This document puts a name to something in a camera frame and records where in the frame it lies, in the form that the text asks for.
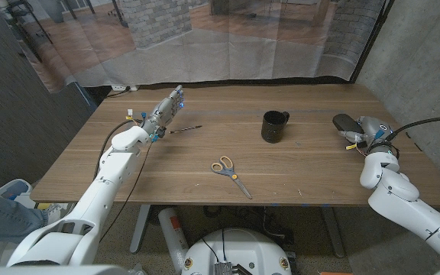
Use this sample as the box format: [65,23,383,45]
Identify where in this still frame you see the dark grey partition panel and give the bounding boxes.
[0,0,97,192]

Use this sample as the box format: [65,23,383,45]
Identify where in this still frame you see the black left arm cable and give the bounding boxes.
[93,118,144,183]

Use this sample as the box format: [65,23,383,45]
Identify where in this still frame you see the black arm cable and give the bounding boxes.
[386,115,440,143]
[93,118,144,183]

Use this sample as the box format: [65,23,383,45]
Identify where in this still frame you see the black glasses case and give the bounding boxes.
[332,113,365,134]

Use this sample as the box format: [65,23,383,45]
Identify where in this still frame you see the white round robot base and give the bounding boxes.
[181,228,293,275]

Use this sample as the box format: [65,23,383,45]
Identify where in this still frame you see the dark slim pen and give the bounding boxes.
[169,125,203,134]

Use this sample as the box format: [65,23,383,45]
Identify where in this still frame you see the white and blue step stool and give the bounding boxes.
[0,178,33,209]

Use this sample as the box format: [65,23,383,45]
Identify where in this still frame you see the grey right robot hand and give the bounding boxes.
[338,115,396,150]

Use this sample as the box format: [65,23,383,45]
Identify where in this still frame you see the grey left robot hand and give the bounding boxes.
[141,85,185,139]

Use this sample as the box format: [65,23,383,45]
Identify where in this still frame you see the black backdrop stand pole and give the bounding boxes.
[349,0,396,83]

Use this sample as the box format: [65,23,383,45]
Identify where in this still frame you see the white roll with orange label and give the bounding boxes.
[157,207,189,274]

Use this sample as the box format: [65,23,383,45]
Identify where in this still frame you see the scissors with yellow grey handles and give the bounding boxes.
[210,155,253,200]

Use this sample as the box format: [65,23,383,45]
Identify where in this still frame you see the person's leg in jeans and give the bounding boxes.
[0,180,49,260]

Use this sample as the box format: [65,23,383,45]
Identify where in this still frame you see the white sneaker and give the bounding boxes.
[36,203,76,240]

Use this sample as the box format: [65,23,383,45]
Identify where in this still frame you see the white robot torso edge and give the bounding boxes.
[0,264,131,275]

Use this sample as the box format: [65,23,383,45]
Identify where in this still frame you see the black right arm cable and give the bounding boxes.
[386,115,440,143]

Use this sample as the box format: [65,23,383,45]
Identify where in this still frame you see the printed room backdrop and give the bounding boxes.
[0,0,387,95]

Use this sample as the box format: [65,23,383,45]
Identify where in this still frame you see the black mug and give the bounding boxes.
[260,110,290,144]

